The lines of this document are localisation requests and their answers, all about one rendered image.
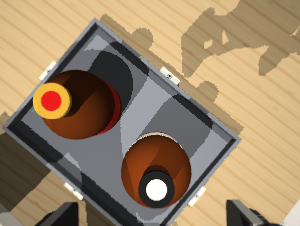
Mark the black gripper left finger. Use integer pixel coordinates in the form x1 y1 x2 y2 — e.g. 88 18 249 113
35 202 79 226

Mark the grey rectangular tray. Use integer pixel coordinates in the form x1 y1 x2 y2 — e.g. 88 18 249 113
2 17 242 226

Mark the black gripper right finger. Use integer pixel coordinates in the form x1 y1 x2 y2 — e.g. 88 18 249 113
226 199 283 226

